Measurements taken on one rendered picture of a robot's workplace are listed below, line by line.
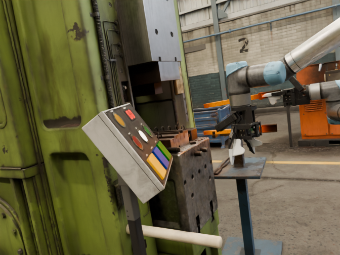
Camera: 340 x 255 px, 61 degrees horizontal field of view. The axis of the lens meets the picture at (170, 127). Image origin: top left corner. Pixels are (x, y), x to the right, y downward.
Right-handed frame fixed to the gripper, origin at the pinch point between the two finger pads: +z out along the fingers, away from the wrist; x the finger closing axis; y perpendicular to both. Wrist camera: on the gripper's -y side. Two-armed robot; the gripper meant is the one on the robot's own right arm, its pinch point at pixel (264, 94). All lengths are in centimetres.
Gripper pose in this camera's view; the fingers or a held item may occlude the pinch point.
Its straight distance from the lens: 151.9
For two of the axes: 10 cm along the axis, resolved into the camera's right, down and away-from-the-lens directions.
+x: 4.9, -2.1, 8.5
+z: -8.5, 0.8, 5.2
